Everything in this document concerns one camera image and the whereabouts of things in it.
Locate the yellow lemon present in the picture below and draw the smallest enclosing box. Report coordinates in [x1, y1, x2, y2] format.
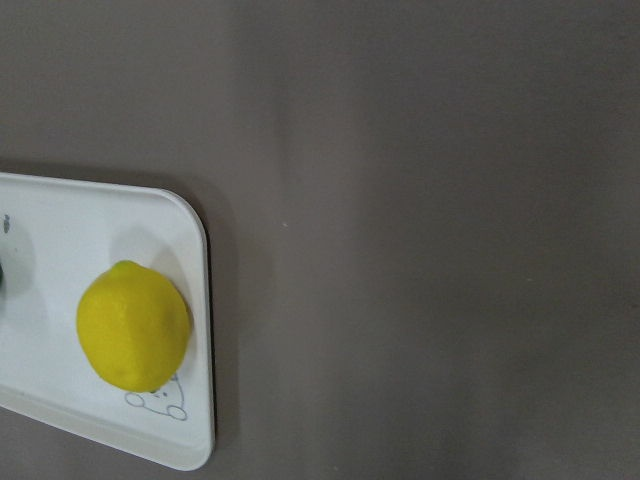
[76, 260, 191, 393]

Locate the white rectangular tray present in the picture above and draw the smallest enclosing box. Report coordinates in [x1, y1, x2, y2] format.
[1, 173, 215, 471]

